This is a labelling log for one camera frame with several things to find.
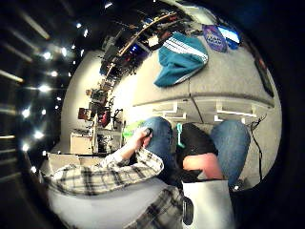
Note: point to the teal cloth with white stripes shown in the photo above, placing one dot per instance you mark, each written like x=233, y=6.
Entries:
x=181, y=58

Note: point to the black flat device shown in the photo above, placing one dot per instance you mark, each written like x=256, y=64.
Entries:
x=264, y=76

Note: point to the purple round pouch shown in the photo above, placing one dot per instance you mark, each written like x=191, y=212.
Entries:
x=214, y=38

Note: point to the white table bracket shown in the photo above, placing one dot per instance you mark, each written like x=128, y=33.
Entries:
x=170, y=111
x=235, y=112

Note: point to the red object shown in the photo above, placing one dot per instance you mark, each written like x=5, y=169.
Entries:
x=104, y=119

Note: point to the green plastic object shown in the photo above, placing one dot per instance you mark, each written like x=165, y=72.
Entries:
x=130, y=129

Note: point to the ceiling lamps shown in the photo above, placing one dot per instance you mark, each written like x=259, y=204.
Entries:
x=44, y=89

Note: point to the blue packet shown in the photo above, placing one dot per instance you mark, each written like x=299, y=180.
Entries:
x=230, y=35

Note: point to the small black object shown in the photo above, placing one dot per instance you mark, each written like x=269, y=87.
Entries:
x=148, y=131

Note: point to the the person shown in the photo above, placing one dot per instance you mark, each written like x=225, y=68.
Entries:
x=158, y=136

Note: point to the white box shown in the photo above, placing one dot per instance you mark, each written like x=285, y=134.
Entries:
x=81, y=143

